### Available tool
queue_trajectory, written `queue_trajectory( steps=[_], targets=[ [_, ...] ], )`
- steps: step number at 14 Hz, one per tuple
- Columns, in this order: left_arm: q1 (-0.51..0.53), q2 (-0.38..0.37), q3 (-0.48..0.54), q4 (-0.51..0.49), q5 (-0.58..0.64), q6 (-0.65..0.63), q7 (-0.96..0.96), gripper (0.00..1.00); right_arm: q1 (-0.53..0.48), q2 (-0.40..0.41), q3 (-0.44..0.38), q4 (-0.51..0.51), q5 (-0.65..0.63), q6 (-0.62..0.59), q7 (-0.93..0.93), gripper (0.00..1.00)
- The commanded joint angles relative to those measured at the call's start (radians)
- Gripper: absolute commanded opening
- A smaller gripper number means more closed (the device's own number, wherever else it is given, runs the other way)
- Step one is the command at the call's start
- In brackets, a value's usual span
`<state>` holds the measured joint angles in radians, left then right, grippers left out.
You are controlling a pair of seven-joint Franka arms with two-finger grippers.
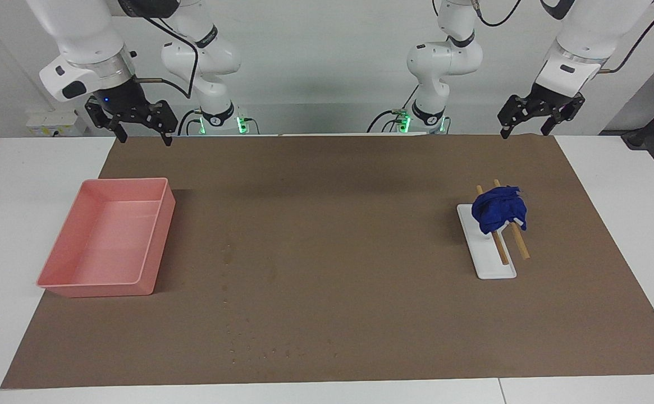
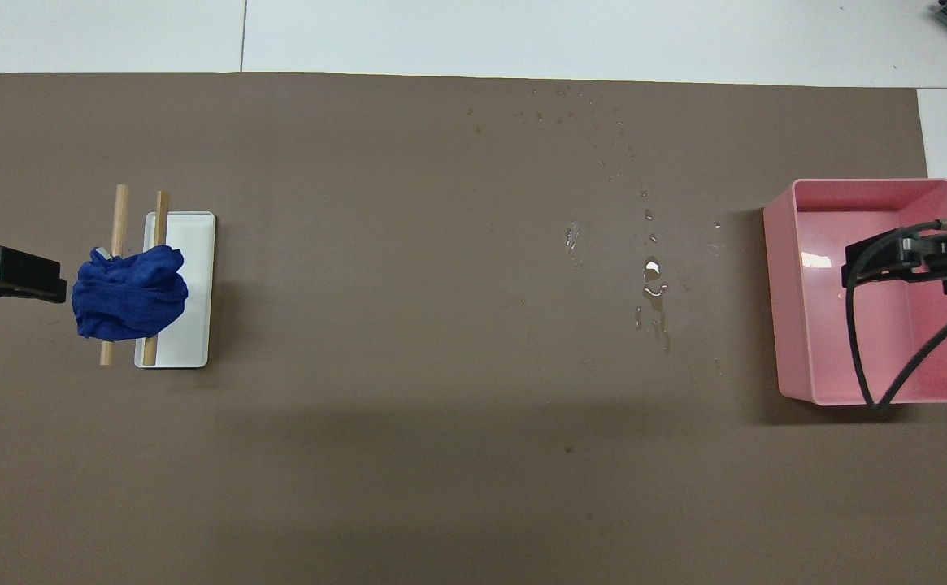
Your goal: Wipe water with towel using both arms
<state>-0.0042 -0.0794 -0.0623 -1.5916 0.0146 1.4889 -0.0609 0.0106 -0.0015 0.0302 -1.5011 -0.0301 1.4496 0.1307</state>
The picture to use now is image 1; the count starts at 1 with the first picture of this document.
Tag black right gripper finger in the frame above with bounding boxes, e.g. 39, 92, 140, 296
85, 97, 128, 142
158, 102, 179, 146

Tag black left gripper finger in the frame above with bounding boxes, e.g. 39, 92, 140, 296
540, 109, 572, 136
498, 95, 523, 139

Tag blue towel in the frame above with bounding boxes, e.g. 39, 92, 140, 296
471, 186, 528, 235

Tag black stand leg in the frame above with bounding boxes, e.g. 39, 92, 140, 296
621, 90, 654, 150

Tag wooden rack rod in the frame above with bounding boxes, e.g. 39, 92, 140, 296
477, 185, 510, 266
493, 180, 530, 260

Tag pink plastic bin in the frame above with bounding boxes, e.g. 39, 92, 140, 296
36, 178, 176, 298

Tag white rack tray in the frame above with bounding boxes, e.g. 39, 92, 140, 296
457, 203, 517, 280

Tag brown table mat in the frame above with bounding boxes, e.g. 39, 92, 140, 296
0, 134, 654, 389

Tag black right base cable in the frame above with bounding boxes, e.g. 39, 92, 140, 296
177, 109, 204, 136

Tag black base cable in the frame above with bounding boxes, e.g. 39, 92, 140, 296
177, 109, 204, 136
367, 84, 420, 134

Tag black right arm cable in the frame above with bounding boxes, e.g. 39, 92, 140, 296
136, 14, 199, 100

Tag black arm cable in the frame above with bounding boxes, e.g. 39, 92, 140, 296
136, 14, 199, 100
599, 0, 654, 75

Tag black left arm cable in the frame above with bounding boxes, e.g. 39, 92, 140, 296
599, 0, 654, 75

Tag black left base cable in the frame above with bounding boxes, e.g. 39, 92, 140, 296
367, 84, 420, 134

